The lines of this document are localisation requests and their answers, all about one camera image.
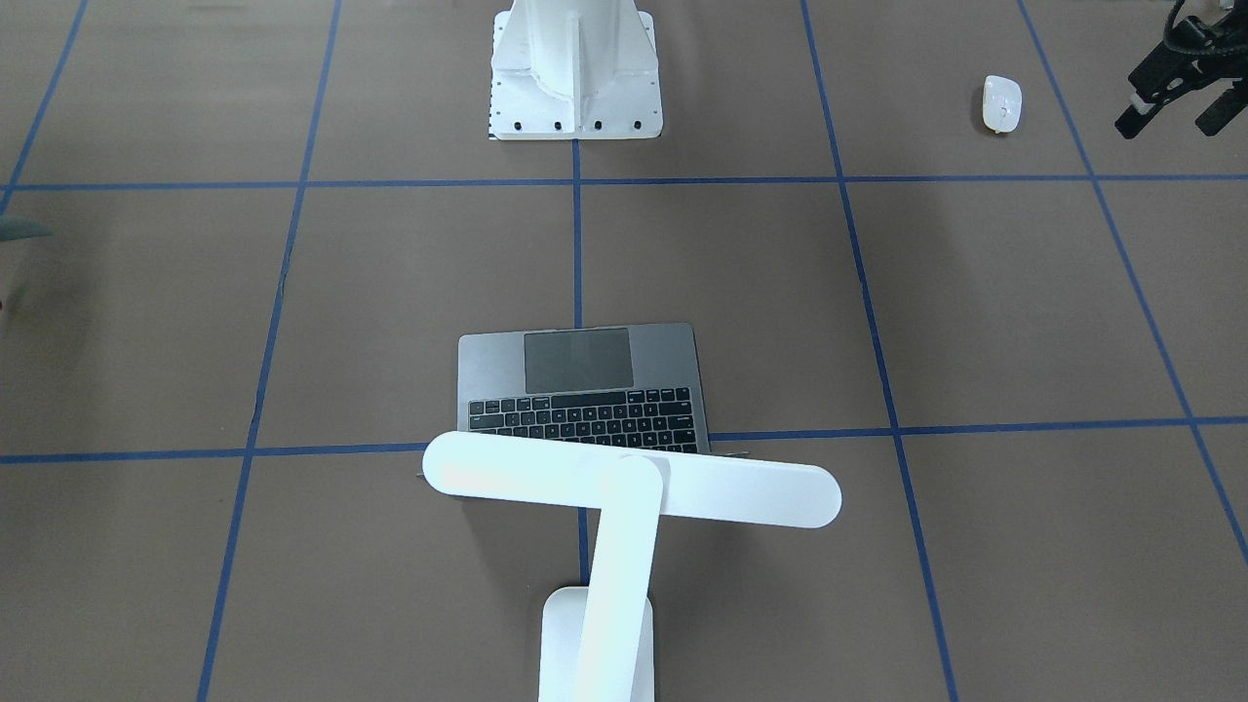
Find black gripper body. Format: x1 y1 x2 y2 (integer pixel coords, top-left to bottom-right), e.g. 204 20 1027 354
1129 1 1246 94

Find grey laptop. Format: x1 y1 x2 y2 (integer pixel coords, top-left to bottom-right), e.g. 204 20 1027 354
456 324 710 453

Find white computer mouse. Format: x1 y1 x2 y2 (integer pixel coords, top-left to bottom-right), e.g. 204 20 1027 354
981 74 1025 135

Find white desk lamp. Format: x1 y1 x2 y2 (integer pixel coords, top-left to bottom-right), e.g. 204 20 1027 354
422 431 842 701

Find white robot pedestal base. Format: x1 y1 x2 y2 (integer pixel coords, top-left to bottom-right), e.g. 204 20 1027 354
487 1 664 141

